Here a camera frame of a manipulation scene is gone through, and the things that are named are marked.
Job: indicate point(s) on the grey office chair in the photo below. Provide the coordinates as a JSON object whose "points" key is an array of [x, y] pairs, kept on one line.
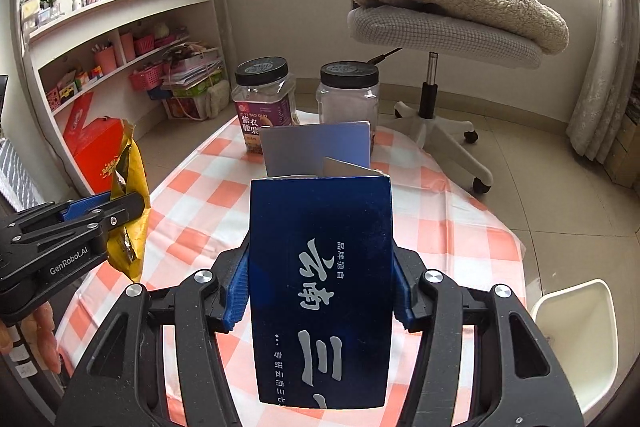
{"points": [[430, 37]]}

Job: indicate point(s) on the purple label nut jar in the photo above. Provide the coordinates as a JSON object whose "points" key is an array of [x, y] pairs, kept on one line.
{"points": [[260, 117]]}

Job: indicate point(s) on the cream fleece blanket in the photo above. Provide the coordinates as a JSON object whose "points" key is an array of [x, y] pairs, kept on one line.
{"points": [[475, 7]]}

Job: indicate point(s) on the pile of papers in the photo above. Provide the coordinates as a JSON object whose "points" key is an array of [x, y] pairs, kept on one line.
{"points": [[192, 69]]}

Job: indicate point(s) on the pink checkered tablecloth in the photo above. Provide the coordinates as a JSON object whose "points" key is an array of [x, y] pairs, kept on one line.
{"points": [[450, 227]]}

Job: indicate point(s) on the white bookshelf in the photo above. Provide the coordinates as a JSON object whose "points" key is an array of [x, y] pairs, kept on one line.
{"points": [[125, 4]]}

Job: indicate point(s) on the blue carton box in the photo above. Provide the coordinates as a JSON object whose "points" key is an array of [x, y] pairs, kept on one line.
{"points": [[320, 232]]}

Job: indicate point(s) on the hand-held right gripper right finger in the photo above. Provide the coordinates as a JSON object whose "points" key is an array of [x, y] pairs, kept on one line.
{"points": [[402, 297]]}

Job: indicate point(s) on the red flat carton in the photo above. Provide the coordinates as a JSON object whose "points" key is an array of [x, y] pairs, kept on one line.
{"points": [[77, 117]]}

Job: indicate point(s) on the small pink basket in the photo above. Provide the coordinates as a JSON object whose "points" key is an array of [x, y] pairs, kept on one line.
{"points": [[144, 45]]}

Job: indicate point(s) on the beige lace curtain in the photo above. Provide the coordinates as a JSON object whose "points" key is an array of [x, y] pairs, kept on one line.
{"points": [[605, 82]]}

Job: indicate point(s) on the pink pen cup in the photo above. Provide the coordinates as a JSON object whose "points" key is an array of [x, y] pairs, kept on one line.
{"points": [[106, 62]]}

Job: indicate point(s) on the large pink basket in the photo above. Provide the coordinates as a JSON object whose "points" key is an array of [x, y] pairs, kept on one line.
{"points": [[146, 78]]}

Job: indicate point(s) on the clear plastic nut jar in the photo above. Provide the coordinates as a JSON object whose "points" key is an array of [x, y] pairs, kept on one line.
{"points": [[345, 102]]}

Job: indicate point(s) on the yellow snack bag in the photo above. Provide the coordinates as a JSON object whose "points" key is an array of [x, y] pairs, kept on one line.
{"points": [[135, 167]]}

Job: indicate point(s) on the person's left hand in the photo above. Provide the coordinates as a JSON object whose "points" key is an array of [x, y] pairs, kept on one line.
{"points": [[47, 337]]}

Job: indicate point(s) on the brown cardboard box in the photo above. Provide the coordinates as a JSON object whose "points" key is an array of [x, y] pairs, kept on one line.
{"points": [[622, 147]]}

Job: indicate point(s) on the white waste bin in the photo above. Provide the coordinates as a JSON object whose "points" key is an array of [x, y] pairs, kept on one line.
{"points": [[575, 347]]}

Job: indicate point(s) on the red gift box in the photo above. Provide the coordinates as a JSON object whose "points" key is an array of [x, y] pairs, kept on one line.
{"points": [[97, 152]]}

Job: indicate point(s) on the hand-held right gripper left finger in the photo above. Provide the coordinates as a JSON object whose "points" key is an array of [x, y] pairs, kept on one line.
{"points": [[235, 297]]}

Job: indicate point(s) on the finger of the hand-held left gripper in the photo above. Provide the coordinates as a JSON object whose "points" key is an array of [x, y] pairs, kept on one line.
{"points": [[125, 212], [85, 207]]}

